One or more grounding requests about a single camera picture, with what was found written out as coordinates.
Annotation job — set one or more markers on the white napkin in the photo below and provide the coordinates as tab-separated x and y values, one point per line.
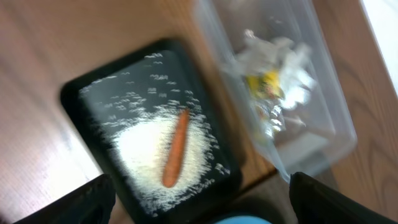
290	59

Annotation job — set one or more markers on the clear plastic bin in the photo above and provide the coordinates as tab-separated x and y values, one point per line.
319	133

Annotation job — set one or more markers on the dark blue plate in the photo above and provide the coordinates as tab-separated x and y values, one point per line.
242	219

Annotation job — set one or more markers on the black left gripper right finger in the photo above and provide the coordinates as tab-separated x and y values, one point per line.
314	202

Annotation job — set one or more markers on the black tray bin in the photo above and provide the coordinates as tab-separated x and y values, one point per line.
162	72

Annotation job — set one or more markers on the orange carrot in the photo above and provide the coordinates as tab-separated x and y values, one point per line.
176	153

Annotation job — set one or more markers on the white rice pile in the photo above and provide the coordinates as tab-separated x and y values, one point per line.
142	147

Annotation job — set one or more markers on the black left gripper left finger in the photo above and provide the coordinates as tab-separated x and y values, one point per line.
91	203

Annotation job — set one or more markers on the foil wrapper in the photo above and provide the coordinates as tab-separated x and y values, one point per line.
266	94

